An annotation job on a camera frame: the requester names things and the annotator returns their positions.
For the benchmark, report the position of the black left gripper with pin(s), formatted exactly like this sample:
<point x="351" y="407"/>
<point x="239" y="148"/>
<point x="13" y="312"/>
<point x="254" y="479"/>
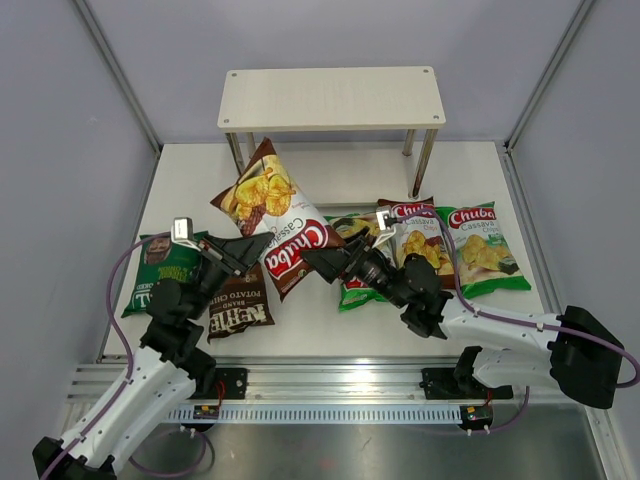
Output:
<point x="241" y="254"/>

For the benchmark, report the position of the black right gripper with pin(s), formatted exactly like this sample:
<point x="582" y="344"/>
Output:
<point x="332" y="262"/>

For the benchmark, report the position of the brown Chuba cassava chips bag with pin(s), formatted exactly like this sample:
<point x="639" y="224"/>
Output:
<point x="266" y="198"/>

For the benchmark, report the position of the brown Chuba bag text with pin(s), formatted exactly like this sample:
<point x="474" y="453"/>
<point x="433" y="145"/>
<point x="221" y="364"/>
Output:
<point x="420" y="233"/>

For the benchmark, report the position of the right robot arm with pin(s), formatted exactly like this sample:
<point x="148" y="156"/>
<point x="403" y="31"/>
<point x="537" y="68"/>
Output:
<point x="572" y="351"/>

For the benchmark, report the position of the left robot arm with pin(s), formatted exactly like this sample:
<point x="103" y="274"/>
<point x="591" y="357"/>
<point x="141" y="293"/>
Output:
<point x="166" y="369"/>

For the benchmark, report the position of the green Chuba cassava chips bag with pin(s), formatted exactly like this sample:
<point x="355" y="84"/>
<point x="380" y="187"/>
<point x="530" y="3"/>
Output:
<point x="355" y="293"/>

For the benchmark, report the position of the brown Kettle potato chips bag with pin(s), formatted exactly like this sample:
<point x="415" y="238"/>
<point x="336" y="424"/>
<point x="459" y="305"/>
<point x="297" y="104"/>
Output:
<point x="240" y="304"/>

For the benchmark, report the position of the white two-tier shelf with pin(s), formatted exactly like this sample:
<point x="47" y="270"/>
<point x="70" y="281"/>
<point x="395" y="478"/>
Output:
<point x="332" y="100"/>

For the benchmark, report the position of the green Real hand cooked bag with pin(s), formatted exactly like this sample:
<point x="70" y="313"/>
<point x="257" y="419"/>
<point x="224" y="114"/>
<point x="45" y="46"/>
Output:
<point x="160" y="258"/>

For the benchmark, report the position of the green Chuba bag right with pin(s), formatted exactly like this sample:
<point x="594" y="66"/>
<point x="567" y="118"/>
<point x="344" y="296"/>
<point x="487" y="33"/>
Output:
<point x="484" y="259"/>

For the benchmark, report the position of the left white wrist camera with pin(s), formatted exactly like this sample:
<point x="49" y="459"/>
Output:
<point x="182" y="233"/>

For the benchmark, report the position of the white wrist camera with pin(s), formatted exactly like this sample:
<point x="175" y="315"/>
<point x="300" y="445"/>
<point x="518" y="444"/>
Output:
<point x="182" y="233"/>
<point x="387" y="225"/>

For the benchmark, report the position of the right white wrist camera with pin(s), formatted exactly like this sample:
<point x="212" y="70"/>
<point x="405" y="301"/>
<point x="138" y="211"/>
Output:
<point x="387" y="225"/>

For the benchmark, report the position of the aluminium mounting rail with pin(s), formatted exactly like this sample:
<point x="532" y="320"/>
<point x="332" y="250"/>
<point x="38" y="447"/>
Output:
<point x="401" y="383"/>

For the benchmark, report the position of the white slotted cable duct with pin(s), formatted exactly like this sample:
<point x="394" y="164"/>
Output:
<point x="321" y="414"/>

